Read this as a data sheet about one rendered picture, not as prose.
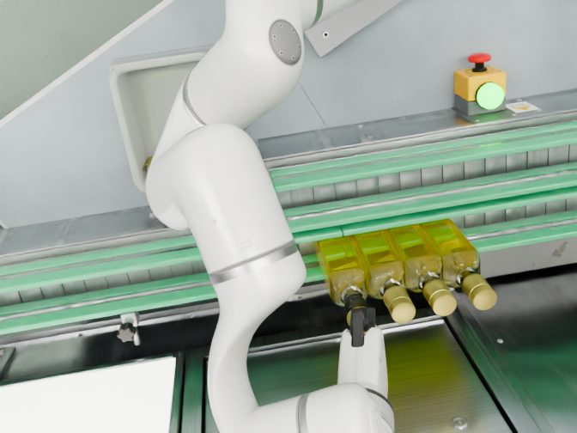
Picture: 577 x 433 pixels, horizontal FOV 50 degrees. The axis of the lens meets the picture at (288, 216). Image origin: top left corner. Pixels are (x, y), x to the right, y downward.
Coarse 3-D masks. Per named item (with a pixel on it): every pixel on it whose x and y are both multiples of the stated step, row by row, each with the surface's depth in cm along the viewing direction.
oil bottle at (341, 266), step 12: (324, 240) 101; (336, 240) 100; (348, 240) 99; (324, 252) 97; (336, 252) 96; (348, 252) 96; (324, 264) 94; (336, 264) 93; (348, 264) 92; (360, 264) 92; (324, 276) 98; (336, 276) 90; (348, 276) 90; (360, 276) 90; (336, 288) 89; (360, 288) 89; (336, 300) 90
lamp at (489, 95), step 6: (486, 84) 106; (492, 84) 105; (480, 90) 106; (486, 90) 105; (492, 90) 105; (498, 90) 105; (480, 96) 106; (486, 96) 105; (492, 96) 105; (498, 96) 105; (480, 102) 106; (486, 102) 105; (492, 102) 105; (498, 102) 106; (492, 108) 107
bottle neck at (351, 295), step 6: (348, 288) 89; (354, 288) 89; (342, 294) 89; (348, 294) 88; (354, 294) 87; (360, 294) 88; (348, 300) 86; (354, 300) 86; (360, 300) 85; (348, 306) 86; (354, 306) 85; (360, 306) 85; (366, 306) 85; (348, 312) 85
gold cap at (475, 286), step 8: (464, 280) 87; (472, 280) 86; (480, 280) 86; (464, 288) 87; (472, 288) 85; (480, 288) 84; (488, 288) 84; (472, 296) 84; (480, 296) 84; (488, 296) 84; (496, 296) 84; (480, 304) 84; (488, 304) 84
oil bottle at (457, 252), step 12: (432, 228) 100; (444, 228) 99; (456, 228) 99; (432, 240) 96; (444, 240) 96; (456, 240) 95; (468, 240) 95; (444, 252) 92; (456, 252) 92; (468, 252) 91; (444, 264) 91; (456, 264) 90; (468, 264) 90; (480, 264) 91; (444, 276) 92; (456, 276) 90; (456, 288) 92
